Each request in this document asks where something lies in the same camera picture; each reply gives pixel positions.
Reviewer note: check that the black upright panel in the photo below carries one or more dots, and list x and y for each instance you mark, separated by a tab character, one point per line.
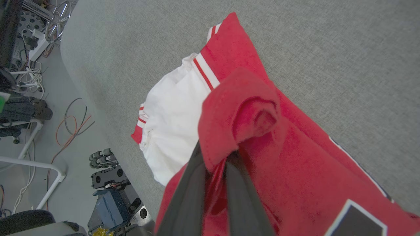
8	29

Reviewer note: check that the black motor module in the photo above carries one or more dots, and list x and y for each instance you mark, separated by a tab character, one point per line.
108	177

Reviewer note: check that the red and white shirt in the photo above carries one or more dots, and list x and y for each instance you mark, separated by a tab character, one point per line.
279	164

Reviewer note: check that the black perforated disc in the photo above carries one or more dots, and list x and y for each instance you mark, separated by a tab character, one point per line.
29	21

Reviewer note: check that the black roller module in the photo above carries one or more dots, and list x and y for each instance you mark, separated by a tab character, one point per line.
103	157

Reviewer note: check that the white multi-socket strip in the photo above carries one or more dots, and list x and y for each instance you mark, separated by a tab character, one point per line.
37	46

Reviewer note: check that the blue electronics unit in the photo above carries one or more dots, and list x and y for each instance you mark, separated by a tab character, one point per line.
111	208

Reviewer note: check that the white tube frame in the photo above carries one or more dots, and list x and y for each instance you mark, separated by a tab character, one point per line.
49	165

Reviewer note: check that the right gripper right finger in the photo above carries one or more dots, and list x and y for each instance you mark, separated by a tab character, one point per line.
244	209

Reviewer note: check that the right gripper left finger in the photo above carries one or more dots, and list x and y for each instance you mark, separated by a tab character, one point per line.
190	196

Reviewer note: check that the black chair seat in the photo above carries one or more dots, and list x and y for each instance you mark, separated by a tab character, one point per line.
24	221

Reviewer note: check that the chrome wheel frame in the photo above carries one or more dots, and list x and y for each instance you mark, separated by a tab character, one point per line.
59	19

